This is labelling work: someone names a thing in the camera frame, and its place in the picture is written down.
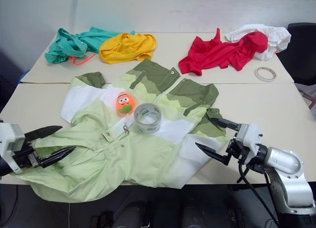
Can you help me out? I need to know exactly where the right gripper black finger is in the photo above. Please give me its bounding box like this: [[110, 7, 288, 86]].
[[208, 117, 242, 133], [195, 142, 232, 167]]

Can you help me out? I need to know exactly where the red crumpled garment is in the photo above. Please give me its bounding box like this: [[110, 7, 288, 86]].
[[178, 28, 269, 77]]

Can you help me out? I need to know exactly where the black office chair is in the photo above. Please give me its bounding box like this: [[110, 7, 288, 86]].
[[276, 22, 316, 86]]

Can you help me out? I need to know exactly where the white crumpled garment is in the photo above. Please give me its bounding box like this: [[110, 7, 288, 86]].
[[225, 23, 292, 61]]

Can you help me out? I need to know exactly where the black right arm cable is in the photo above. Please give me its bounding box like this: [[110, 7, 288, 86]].
[[236, 161, 281, 228]]

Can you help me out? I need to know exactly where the large clear tape roll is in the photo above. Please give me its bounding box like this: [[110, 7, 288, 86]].
[[133, 102, 162, 134]]

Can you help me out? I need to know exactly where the yellow crumpled garment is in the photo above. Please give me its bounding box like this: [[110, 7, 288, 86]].
[[98, 32, 158, 65]]

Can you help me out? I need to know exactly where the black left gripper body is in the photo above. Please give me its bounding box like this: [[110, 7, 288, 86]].
[[11, 138, 42, 170]]

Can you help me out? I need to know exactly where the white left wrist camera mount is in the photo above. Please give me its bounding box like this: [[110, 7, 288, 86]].
[[0, 122, 26, 175]]

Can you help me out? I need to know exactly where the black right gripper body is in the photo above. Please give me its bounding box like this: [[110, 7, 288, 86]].
[[225, 136, 250, 165]]

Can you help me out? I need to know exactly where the teal crumpled garment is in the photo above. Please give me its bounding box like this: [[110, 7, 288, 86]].
[[44, 26, 136, 65]]

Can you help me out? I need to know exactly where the light green zip jacket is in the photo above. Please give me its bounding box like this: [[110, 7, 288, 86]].
[[15, 59, 229, 204]]

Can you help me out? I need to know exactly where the orange cord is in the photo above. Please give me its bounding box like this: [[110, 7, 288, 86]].
[[68, 53, 96, 66]]

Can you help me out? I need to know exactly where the small clear tape roll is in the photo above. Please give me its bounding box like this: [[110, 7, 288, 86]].
[[255, 66, 277, 82]]

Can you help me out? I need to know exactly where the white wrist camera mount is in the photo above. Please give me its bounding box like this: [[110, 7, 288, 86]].
[[236, 123, 264, 165], [0, 122, 26, 175]]

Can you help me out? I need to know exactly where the orange egg-shaped plush toy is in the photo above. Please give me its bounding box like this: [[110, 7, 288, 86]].
[[116, 91, 137, 116]]

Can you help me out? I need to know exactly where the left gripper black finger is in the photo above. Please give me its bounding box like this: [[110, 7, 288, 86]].
[[24, 125, 63, 142], [39, 145, 77, 168]]

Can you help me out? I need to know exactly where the dark rounded shape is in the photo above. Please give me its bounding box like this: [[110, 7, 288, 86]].
[[115, 200, 154, 228]]

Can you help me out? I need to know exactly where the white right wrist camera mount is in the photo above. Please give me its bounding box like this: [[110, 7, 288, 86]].
[[236, 123, 264, 165]]

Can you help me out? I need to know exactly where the red and white paper stack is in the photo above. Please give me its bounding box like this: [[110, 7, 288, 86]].
[[295, 83, 316, 120]]

